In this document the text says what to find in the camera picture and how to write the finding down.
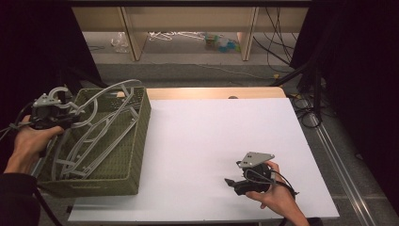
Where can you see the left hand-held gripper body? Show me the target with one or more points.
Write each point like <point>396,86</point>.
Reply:
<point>47,117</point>

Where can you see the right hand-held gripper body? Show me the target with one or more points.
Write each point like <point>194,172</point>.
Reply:
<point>257,180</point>

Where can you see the grey plastic clothes hanger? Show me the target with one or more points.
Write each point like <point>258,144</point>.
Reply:
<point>103,128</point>
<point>103,91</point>
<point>109,150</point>

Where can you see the green woven basket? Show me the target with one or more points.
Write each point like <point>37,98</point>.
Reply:
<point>125,157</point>

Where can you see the person's right hand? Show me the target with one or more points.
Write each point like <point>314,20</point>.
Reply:
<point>279,197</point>

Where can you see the person's left hand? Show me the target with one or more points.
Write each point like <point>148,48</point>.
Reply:
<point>28,144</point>

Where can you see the black metal stand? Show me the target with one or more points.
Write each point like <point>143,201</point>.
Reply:
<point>315,84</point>
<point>67,81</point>

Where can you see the white board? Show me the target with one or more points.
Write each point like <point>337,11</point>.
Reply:
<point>219,135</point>

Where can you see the clear plastic bag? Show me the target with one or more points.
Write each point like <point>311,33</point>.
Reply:
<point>119,42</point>

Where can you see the wooden table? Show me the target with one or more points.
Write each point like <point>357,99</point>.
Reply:
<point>204,93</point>

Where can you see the colourful plastic toys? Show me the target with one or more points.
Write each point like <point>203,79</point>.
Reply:
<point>224,44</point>

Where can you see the light wooden shelf unit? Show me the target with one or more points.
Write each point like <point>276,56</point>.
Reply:
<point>188,19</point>

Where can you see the metal floor rail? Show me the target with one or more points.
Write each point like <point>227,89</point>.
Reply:
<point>342,169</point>

